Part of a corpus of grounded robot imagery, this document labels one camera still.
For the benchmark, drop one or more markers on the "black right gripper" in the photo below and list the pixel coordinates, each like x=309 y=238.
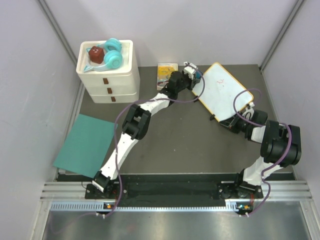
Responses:
x=231 y=122

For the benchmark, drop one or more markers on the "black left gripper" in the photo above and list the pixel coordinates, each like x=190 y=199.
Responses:
x=192 y=82

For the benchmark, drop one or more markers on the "blue bone-shaped eraser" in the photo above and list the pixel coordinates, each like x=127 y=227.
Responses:
x=198 y=74

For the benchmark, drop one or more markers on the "whiteboard with orange frame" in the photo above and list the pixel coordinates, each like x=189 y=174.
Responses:
x=221 y=93

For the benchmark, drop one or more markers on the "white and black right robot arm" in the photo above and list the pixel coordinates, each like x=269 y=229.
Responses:
x=280 y=148

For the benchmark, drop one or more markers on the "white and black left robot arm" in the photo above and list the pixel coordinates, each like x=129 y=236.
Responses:
x=136 y=125

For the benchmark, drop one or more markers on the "yellow illustrated book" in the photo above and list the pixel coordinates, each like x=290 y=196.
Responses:
x=164 y=71

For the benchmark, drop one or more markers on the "white three-drawer storage unit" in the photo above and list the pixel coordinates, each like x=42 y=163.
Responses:
x=121 y=85

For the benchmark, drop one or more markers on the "teal cat-ear headphones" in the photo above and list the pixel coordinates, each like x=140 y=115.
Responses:
x=113 y=57

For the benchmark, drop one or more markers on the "dark red plush cube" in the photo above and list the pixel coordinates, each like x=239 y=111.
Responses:
x=96 y=54

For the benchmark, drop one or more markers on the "teal paper sheet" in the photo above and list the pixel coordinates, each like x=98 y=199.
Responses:
x=86 y=146

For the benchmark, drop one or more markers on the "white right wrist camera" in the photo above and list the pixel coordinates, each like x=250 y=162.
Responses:
x=249 y=111

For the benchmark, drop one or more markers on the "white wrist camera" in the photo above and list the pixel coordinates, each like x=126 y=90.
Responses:
x=249 y=111
x=190 y=70

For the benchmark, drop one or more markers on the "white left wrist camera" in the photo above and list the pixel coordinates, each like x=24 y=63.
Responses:
x=190 y=70

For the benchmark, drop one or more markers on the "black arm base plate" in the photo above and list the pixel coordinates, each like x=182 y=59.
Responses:
x=173 y=192

